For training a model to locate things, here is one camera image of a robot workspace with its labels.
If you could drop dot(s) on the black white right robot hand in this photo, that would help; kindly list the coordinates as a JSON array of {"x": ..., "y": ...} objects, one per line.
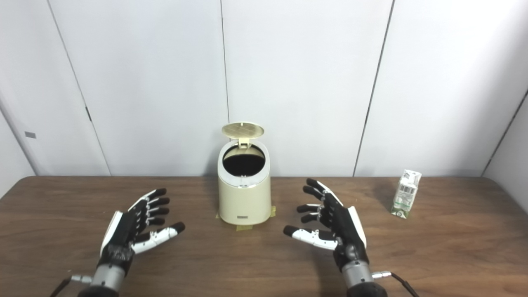
[{"x": 348, "y": 233}]

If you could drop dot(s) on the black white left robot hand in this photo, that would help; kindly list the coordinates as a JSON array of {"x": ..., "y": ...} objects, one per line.
[{"x": 121, "y": 235}]

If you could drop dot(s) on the white green milk carton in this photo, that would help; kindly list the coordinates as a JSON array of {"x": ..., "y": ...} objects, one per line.
[{"x": 406, "y": 194}]

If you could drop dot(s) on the cream-colored round bin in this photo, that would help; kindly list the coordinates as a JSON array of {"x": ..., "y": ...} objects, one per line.
[{"x": 244, "y": 200}]

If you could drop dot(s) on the cream round bin lid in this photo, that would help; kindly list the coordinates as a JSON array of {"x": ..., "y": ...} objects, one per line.
[{"x": 243, "y": 130}]

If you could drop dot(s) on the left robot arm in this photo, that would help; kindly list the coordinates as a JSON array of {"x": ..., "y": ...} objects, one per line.
[{"x": 105, "y": 280}]

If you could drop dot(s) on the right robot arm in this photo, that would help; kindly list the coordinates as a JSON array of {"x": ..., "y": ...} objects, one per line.
[{"x": 361, "y": 282}]

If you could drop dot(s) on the black wall panel hinge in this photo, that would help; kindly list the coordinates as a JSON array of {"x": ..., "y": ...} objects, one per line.
[{"x": 88, "y": 114}]

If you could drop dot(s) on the grey wall label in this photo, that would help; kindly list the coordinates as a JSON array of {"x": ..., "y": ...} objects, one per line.
[{"x": 30, "y": 135}]

